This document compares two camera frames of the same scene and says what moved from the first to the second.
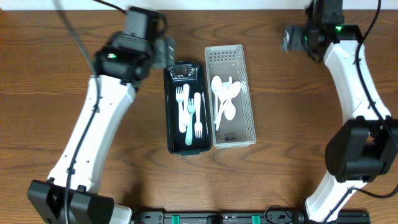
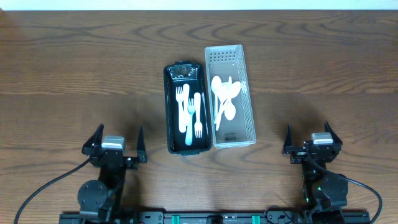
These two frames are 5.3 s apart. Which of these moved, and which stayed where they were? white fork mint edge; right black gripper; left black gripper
Moved: right black gripper; left black gripper
Stayed: white fork mint edge
